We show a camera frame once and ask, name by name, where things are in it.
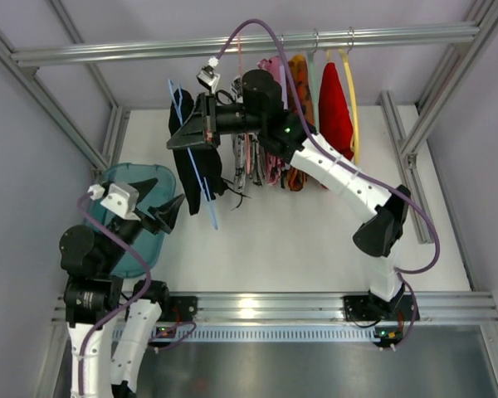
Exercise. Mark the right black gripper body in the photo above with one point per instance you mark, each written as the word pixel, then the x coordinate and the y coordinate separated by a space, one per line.
pixel 209 120

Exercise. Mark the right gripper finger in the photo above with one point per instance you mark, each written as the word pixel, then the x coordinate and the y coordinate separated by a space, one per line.
pixel 188 117
pixel 182 142

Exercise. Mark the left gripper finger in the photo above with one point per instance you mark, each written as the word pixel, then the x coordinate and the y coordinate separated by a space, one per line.
pixel 167 214
pixel 145 187

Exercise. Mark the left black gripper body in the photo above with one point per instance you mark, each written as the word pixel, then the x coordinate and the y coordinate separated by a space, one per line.
pixel 148 221

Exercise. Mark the black trousers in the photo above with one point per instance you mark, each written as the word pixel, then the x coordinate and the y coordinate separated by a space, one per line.
pixel 203 168

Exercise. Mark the blue hanger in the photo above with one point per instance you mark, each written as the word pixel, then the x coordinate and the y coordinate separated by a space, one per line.
pixel 177 102

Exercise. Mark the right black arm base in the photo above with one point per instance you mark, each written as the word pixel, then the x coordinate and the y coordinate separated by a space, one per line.
pixel 365 308

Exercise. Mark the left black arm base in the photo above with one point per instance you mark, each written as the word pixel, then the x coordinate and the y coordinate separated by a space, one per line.
pixel 178 309

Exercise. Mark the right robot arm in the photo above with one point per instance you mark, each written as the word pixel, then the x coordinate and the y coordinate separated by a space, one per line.
pixel 286 134

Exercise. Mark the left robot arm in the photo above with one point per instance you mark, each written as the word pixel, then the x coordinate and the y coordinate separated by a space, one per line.
pixel 112 303

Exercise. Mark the pink hanger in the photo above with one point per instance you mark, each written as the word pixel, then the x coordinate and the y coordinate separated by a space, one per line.
pixel 240 54

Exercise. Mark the lilac hanger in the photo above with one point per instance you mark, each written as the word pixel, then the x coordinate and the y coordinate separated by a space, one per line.
pixel 282 71

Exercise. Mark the mint green hanger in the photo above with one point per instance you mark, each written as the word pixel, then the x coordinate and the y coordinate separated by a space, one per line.
pixel 312 78

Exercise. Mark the yellow hanger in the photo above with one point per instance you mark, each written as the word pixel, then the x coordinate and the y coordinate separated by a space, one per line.
pixel 352 102

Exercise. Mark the black white patterned garment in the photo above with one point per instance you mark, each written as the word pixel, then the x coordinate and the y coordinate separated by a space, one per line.
pixel 258 162

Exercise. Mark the pink patterned garment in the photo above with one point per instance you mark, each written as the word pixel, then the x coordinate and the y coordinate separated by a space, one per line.
pixel 274 165

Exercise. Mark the orange patterned garment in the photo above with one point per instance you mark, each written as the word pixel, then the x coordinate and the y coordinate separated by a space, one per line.
pixel 296 179

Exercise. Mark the red garment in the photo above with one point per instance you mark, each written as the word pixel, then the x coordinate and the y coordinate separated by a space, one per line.
pixel 334 119

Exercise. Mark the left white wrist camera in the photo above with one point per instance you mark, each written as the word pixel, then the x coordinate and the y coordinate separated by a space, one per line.
pixel 121 199

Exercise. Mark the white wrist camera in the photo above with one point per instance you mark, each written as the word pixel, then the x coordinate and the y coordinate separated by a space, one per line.
pixel 121 199
pixel 208 76

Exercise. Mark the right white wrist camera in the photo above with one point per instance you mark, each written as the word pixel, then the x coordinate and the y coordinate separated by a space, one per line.
pixel 208 76

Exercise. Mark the left aluminium frame post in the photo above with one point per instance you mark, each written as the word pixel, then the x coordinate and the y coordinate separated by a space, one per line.
pixel 76 99

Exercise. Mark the aluminium frame post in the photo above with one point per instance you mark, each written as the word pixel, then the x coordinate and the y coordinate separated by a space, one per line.
pixel 456 64
pixel 76 99

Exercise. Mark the grey slotted cable duct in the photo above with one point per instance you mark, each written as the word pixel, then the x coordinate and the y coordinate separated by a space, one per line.
pixel 289 333

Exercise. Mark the aluminium hanging rail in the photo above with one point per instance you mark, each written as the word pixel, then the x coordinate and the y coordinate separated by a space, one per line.
pixel 446 33

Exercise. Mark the right aluminium frame post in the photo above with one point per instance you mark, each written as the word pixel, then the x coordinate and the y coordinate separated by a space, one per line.
pixel 456 64

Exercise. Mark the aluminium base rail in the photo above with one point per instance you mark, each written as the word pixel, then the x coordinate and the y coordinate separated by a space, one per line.
pixel 435 308

